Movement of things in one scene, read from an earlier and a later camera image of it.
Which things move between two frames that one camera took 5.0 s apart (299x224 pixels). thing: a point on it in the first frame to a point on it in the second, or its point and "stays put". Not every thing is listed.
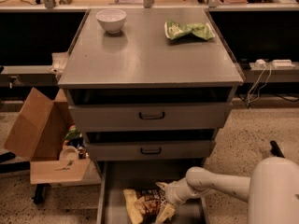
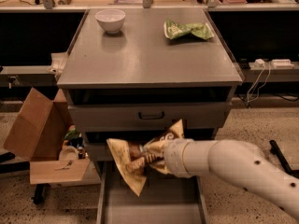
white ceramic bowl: [111, 20] stays put
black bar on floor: [276, 149] stays put
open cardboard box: [37, 137] stays put
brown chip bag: [143, 203] to [134, 160]
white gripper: [172, 192] to [174, 157]
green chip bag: [203, 31] stays put
